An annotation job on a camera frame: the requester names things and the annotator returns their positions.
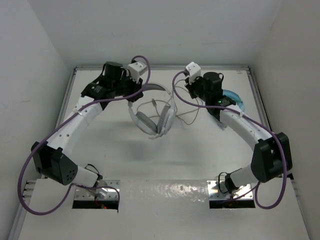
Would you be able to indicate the white grey headphones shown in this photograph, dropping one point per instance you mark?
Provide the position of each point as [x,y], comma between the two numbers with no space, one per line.
[166,118]

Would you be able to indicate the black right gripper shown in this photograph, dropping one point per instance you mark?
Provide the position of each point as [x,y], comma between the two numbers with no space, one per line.
[190,86]

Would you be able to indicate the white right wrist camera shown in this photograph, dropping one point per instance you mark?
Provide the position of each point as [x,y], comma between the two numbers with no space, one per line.
[193,71]

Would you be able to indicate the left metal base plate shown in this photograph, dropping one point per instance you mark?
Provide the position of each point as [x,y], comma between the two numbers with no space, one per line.
[108,192]

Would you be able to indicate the metal base plate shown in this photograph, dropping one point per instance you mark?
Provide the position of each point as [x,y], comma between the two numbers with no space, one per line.
[217,191]
[108,192]

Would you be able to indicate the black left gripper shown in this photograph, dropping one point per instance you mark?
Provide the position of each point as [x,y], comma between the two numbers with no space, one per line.
[133,85]

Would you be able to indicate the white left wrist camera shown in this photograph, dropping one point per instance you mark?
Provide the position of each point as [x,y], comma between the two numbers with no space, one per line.
[137,69]

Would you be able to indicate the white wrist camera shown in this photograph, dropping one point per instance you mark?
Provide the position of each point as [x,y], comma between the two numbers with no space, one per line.
[137,69]
[193,71]

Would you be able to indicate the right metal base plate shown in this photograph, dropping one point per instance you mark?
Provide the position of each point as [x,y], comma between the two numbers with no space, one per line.
[217,191]

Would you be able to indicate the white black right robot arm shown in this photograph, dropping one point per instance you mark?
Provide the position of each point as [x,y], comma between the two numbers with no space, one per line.
[271,152]

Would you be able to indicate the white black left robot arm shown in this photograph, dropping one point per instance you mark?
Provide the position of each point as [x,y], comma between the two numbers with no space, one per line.
[52,156]

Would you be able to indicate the light blue headphones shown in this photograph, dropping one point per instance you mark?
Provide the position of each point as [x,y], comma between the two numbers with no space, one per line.
[235,97]

